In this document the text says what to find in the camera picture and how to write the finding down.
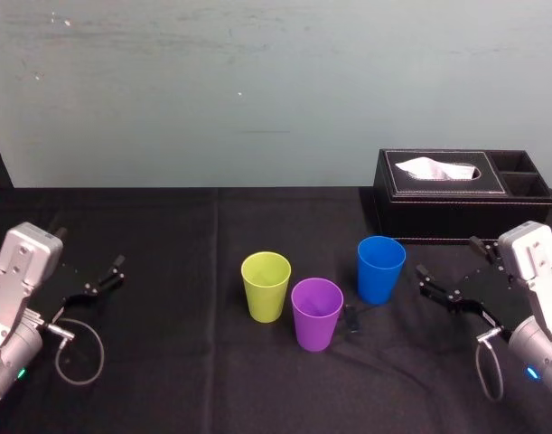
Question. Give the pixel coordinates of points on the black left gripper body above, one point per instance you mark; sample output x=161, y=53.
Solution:
x=61, y=287

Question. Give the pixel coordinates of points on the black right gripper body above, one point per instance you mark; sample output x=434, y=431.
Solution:
x=497, y=298

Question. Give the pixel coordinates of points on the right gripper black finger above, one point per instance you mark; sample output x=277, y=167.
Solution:
x=438, y=291
x=490, y=255

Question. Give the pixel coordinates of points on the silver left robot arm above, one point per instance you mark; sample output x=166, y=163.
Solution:
x=13, y=289

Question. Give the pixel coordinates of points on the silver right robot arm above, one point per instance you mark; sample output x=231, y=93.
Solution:
x=535, y=267

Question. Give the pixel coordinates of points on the blue plastic cup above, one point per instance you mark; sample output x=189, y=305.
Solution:
x=375, y=285

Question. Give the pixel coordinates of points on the black leather tissue box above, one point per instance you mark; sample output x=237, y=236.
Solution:
x=438, y=208

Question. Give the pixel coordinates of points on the white tissue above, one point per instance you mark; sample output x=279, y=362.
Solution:
x=431, y=168

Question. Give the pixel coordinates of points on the purple plastic cup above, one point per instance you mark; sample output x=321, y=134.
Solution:
x=314, y=332

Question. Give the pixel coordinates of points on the black tablecloth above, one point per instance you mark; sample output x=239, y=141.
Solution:
x=189, y=384

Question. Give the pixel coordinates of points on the lime green plastic cup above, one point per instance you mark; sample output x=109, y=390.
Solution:
x=264, y=303

